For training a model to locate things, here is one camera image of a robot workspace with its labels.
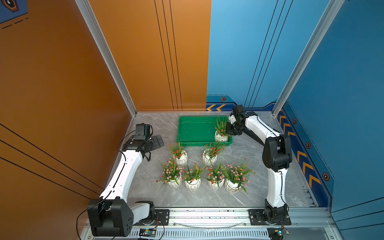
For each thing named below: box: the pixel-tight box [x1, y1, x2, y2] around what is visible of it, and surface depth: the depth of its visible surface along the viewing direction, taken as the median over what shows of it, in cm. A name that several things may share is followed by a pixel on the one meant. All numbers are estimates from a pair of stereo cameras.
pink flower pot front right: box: [224, 158, 257, 194], surface depth 77 cm
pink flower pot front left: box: [156, 158, 185, 192], surface depth 76 cm
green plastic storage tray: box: [177, 116, 233, 147], surface depth 112 cm
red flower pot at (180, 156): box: [168, 143, 188, 167], surface depth 89 cm
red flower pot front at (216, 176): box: [205, 161, 227, 191], surface depth 77 cm
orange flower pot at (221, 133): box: [214, 116, 231, 142], surface depth 96 cm
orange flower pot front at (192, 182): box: [182, 161, 204, 192], surface depth 79 cm
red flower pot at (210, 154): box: [201, 143, 226, 167], surface depth 87 cm
